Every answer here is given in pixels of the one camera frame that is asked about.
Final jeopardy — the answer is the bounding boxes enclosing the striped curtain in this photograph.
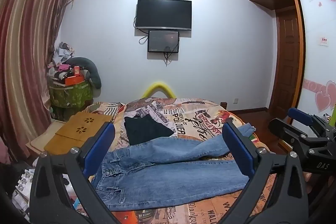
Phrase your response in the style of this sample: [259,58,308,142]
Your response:
[0,0,75,164]

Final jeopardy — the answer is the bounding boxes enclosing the green storage bin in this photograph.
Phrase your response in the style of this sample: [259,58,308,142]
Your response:
[49,81,94,121]

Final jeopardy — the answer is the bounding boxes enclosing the pile of papers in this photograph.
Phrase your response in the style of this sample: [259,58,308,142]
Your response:
[12,166,35,215]

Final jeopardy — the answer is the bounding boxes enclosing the pink cloth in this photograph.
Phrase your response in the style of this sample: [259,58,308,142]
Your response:
[0,135,11,165]

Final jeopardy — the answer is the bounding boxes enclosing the orange box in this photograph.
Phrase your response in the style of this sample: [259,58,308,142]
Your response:
[64,76,86,86]

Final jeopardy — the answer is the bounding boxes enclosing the yellow foam tube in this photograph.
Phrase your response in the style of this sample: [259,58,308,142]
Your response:
[142,80,176,98]

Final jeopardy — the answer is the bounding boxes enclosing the wooden door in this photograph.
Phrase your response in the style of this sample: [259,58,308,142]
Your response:
[269,7,302,119]

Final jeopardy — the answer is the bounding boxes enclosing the blue denim pants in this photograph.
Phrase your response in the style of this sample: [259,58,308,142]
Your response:
[91,126,256,211]

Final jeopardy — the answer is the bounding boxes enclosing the person's right hand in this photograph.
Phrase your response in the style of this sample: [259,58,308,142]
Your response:
[302,172,315,197]

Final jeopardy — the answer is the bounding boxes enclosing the black folded garment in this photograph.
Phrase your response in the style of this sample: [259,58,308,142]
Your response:
[124,114,174,146]

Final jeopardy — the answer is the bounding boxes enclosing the printed blanket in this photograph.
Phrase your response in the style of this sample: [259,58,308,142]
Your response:
[60,97,279,224]

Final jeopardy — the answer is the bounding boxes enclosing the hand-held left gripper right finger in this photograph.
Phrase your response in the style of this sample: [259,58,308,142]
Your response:
[222,119,309,224]

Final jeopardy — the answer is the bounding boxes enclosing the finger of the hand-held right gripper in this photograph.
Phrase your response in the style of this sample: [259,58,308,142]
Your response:
[287,108,336,136]
[268,118,331,147]

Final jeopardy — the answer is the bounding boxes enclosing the wall-mounted black television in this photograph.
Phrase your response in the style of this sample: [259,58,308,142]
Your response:
[135,0,192,31]

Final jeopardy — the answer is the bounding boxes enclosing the pile of clothes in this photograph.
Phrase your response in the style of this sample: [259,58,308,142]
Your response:
[47,42,76,81]

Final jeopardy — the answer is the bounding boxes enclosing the white bedside table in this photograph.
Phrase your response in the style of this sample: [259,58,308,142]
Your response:
[26,119,66,159]

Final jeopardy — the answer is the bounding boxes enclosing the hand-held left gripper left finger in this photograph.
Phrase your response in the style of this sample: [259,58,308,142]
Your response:
[29,122,116,224]

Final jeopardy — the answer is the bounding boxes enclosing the small black monitor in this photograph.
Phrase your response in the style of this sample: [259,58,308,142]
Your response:
[147,30,180,53]

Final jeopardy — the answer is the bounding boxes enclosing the grey long pillow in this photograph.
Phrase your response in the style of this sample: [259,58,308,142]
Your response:
[69,56,102,90]

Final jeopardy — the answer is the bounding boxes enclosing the black monitor cable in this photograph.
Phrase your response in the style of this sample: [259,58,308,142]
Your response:
[139,34,175,67]

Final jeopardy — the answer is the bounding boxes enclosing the wooden lap desk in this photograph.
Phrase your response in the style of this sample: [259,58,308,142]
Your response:
[43,112,113,156]

